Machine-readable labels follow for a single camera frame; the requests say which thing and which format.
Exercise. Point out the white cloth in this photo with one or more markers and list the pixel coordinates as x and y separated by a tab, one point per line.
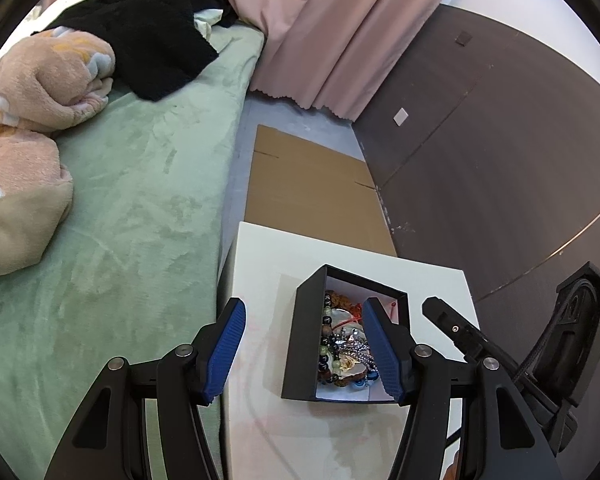
207	20

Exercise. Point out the white sticker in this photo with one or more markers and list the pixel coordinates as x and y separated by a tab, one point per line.
401	116

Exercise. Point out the black cardboard box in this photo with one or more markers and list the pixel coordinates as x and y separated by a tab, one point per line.
302	345

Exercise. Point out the pink plush blanket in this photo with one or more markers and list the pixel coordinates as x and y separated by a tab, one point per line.
35	110

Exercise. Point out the flat brown cardboard sheet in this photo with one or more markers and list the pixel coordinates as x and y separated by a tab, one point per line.
310	195

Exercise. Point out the pink curtain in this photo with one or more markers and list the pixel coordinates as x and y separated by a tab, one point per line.
340	25

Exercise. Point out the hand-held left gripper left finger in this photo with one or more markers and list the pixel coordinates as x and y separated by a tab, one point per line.
225	355

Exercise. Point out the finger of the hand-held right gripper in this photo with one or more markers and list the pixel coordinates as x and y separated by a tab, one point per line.
452	327

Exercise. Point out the dark brown wardrobe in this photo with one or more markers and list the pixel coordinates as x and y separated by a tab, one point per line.
480	160

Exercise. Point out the black clothing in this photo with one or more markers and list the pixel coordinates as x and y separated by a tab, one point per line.
145	35

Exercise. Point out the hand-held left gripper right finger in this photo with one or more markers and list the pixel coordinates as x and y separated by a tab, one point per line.
382	350

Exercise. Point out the green bed blanket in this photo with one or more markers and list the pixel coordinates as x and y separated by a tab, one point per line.
145	235

